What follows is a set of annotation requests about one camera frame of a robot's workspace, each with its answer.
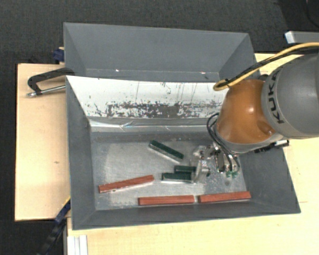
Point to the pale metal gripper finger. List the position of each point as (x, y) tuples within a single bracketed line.
[(202, 172), (202, 152)]

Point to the short dark green flat block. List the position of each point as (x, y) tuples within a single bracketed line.
[(184, 168)]

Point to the red-brown flat block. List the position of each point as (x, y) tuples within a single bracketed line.
[(126, 183), (224, 196), (166, 200)]

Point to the long dark green flat block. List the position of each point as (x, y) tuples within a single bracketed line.
[(167, 150)]

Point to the grey metal bin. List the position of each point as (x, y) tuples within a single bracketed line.
[(138, 52)]

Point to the pale wood flat board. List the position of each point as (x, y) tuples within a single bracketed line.
[(41, 142)]

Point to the black cylinder on white bracket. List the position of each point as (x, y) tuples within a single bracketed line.
[(271, 145)]

